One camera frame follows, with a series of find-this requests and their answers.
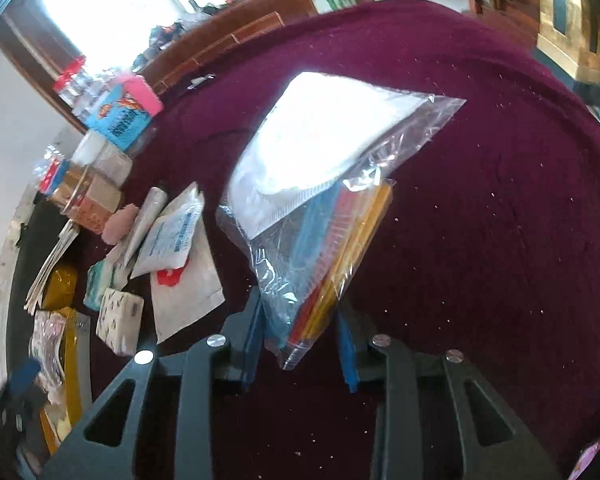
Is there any teal tissue pack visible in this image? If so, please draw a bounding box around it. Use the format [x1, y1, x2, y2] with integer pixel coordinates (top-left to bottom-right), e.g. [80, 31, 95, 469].
[83, 258, 131, 311]

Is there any red lid small jar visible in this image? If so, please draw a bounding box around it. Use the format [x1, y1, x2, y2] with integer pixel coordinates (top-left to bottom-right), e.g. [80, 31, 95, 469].
[34, 145, 73, 196]

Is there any maroon tablecloth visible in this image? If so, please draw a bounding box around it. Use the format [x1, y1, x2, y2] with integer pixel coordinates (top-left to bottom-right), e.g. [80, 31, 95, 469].
[80, 0, 600, 480]

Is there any wooden cabinet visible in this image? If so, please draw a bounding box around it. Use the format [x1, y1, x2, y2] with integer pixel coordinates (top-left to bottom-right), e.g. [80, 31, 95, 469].
[130, 0, 316, 91]

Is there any blue pink carton box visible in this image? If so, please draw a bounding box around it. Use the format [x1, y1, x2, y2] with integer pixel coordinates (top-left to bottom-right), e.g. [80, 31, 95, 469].
[54, 56, 165, 153]

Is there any pink fluffy ball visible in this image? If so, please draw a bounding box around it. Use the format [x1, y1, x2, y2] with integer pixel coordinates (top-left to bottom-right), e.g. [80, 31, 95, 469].
[101, 203, 140, 245]

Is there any row of cabinet ornaments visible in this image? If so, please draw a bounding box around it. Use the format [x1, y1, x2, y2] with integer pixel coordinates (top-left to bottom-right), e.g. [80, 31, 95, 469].
[130, 0, 291, 68]

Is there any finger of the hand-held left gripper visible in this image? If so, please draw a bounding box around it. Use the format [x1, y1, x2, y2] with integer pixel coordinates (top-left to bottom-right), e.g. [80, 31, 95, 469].
[5, 357, 43, 398]

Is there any white packet with blue print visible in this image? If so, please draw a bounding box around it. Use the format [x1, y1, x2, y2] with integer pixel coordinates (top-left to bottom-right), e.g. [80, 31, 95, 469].
[130, 191, 206, 278]

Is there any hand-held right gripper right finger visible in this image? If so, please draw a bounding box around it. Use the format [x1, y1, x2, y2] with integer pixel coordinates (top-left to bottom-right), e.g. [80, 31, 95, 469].
[336, 305, 563, 480]

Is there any white paper bag red mark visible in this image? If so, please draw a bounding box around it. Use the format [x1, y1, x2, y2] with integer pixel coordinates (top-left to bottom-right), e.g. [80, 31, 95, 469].
[149, 247, 226, 345]

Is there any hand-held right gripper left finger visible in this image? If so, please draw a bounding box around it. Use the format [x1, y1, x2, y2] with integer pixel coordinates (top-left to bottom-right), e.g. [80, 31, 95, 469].
[40, 285, 266, 480]

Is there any silver tube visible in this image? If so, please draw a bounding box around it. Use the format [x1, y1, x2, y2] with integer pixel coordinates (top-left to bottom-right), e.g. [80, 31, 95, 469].
[112, 186, 170, 268]

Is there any pink label clear jar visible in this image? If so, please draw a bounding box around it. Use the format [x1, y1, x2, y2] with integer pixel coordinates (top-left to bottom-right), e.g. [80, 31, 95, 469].
[50, 152, 133, 236]

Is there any white printed tissue pack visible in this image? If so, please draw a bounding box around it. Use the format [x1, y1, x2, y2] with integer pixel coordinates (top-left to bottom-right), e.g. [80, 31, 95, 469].
[96, 287, 145, 357]

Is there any black sofa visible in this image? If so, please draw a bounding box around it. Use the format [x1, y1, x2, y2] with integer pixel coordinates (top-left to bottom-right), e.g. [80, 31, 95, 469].
[0, 195, 81, 376]

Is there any yellow taped cardboard box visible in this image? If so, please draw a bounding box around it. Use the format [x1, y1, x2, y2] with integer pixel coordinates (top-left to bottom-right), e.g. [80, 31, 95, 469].
[27, 260, 96, 456]

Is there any stack of papers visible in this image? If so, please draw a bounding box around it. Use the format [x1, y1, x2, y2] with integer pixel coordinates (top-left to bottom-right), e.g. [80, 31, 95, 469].
[25, 220, 81, 313]

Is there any pink printed packet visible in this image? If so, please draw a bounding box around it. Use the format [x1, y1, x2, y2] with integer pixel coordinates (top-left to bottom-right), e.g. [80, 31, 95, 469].
[567, 432, 600, 480]

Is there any clear zip bag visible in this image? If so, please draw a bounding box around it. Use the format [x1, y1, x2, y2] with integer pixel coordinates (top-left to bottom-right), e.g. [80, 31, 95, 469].
[215, 71, 467, 372]

